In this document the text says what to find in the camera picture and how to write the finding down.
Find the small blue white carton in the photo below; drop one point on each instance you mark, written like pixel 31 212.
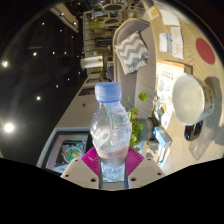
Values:
pixel 163 137

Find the green potted plant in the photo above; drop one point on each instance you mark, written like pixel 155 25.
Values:
pixel 135 128

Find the clear plastic water bottle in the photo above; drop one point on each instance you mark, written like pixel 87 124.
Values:
pixel 110 130

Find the small blue white card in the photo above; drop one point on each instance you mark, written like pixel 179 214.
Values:
pixel 165 42

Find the group of dining chairs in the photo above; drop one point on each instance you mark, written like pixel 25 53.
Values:
pixel 113 26

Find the flat round red coaster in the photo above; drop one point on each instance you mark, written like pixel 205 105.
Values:
pixel 205 50

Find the grey sofa with wooden trim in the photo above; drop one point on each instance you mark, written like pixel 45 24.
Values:
pixel 146 86

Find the framed colourful window poster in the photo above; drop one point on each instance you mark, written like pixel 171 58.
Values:
pixel 70 150

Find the group of ceiling lights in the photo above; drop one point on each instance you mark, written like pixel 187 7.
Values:
pixel 9 127

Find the white round pillar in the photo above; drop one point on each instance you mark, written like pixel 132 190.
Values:
pixel 90 62

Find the white printed leaflet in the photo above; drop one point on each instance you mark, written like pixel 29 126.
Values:
pixel 177 43

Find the grey white chevron cushion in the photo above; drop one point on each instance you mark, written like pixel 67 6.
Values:
pixel 131 53

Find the white paper napkin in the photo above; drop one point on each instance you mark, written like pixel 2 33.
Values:
pixel 170 17

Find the yellow square table card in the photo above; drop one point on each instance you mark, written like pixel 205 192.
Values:
pixel 153 13

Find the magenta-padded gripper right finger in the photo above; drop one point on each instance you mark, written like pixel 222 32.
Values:
pixel 144 171

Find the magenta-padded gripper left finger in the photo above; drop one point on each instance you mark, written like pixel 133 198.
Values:
pixel 81 171

